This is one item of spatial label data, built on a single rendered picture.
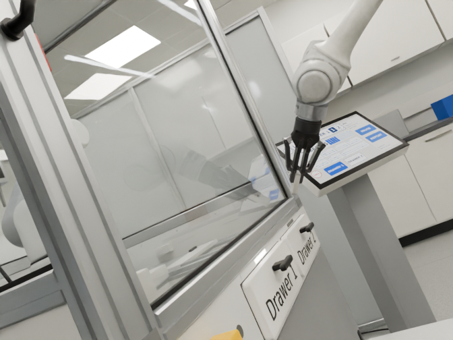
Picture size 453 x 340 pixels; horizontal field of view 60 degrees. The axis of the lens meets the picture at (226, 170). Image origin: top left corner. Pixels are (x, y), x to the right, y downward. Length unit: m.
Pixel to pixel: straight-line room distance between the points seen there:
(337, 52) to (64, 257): 0.71
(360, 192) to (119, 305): 1.40
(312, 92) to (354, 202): 0.90
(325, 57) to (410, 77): 3.63
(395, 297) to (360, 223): 0.33
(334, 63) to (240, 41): 1.69
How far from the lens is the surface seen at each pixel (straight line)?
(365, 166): 1.65
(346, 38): 0.95
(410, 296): 1.87
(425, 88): 4.55
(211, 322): 0.62
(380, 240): 1.78
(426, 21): 4.30
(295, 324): 0.93
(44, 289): 0.50
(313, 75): 0.89
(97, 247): 0.47
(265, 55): 2.53
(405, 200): 3.79
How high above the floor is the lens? 1.09
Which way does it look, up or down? 3 degrees up
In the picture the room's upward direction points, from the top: 24 degrees counter-clockwise
